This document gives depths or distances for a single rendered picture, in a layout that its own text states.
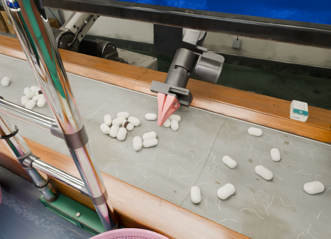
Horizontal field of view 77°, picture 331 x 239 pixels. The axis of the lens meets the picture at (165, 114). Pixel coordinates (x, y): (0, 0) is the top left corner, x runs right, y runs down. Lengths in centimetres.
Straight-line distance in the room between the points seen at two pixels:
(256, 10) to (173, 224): 32
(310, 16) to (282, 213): 34
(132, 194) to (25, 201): 27
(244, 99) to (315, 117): 18
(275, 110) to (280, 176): 20
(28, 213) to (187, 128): 40
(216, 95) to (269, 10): 43
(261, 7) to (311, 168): 40
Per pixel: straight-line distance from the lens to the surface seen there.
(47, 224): 53
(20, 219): 56
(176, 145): 50
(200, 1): 24
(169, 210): 39
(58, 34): 111
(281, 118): 61
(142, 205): 39
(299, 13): 23
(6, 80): 88
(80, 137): 23
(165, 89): 51
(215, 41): 256
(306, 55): 264
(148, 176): 45
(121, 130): 52
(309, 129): 63
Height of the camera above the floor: 111
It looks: 40 degrees down
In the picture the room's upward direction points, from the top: straight up
